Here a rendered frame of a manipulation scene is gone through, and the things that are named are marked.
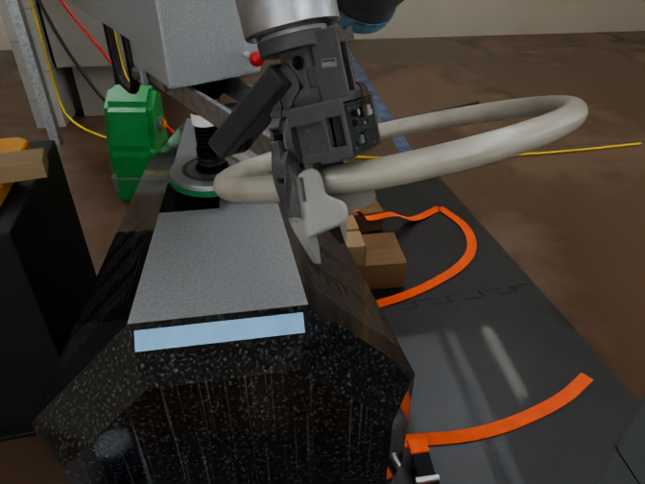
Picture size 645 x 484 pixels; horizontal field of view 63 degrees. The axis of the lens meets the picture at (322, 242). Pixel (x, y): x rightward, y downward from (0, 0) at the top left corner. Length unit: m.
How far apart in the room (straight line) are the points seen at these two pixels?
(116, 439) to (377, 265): 1.38
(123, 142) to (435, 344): 1.89
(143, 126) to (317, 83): 2.47
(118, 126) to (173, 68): 1.84
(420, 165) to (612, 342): 1.91
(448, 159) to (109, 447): 0.87
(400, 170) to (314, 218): 0.09
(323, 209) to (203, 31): 0.74
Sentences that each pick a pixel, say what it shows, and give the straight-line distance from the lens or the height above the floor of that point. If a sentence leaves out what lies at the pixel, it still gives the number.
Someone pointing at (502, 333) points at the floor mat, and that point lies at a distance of 2.19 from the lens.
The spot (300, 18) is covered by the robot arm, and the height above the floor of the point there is 1.37.
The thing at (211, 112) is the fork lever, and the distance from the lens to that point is 1.11.
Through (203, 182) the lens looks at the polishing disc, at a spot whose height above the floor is 0.87.
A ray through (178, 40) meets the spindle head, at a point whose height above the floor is 1.21.
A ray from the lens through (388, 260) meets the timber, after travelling 2.24.
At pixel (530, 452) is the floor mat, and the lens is 1.86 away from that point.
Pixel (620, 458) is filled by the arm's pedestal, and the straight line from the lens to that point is 1.41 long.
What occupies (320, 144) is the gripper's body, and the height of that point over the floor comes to 1.27.
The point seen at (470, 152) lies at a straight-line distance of 0.51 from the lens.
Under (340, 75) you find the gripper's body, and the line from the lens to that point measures 0.48.
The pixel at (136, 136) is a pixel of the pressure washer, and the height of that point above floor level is 0.37.
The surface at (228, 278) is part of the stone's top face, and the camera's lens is 1.07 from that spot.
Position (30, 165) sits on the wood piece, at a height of 0.82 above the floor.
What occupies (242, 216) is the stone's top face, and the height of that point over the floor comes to 0.81.
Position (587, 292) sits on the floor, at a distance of 2.56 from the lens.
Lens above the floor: 1.47
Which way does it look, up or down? 34 degrees down
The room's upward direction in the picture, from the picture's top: straight up
